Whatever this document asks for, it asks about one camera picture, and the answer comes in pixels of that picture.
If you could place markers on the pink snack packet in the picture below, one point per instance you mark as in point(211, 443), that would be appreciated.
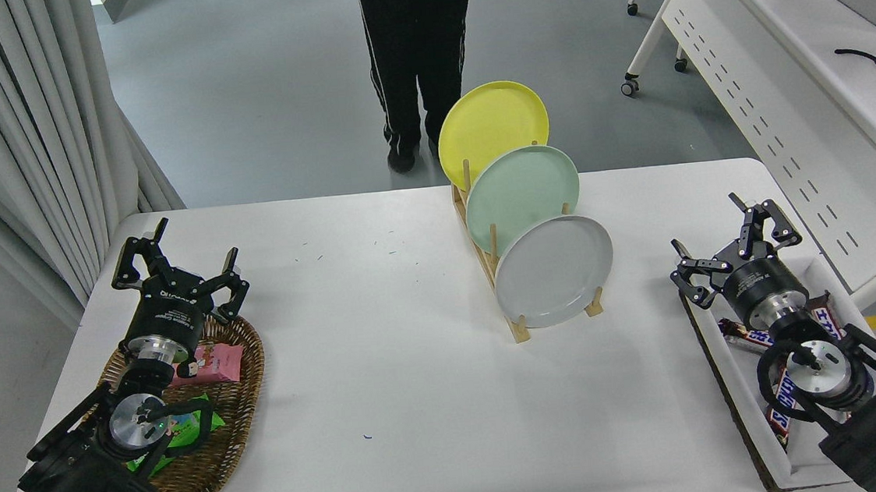
point(220, 362)

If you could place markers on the grey curtain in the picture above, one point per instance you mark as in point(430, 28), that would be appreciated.
point(15, 138)

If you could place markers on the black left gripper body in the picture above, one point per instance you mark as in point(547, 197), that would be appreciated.
point(169, 310)

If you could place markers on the white desk on wheels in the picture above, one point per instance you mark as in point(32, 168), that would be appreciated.
point(784, 78)

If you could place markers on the brown wicker basket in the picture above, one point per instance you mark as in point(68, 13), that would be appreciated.
point(233, 418)

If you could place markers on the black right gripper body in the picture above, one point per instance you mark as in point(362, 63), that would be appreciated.
point(761, 283)

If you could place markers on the white cardboard tray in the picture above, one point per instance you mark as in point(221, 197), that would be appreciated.
point(739, 394)

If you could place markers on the grey plate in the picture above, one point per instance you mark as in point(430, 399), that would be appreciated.
point(553, 272)

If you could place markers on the wooden plate rack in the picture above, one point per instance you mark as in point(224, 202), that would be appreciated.
point(520, 332)

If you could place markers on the yellow plate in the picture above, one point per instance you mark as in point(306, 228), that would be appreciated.
point(487, 121)

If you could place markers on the Snickers snack bar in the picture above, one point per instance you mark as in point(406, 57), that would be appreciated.
point(780, 407)

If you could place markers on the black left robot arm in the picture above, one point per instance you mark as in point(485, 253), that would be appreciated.
point(73, 478)

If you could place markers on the snack bar with Chinese print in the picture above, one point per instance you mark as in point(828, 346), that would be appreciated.
point(746, 337)
point(827, 317)

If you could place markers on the green snack packet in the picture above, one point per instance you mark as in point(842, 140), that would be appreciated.
point(187, 430)

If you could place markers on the mint green plate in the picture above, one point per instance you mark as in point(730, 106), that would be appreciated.
point(520, 192)

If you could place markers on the person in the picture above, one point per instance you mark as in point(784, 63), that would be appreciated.
point(410, 45)

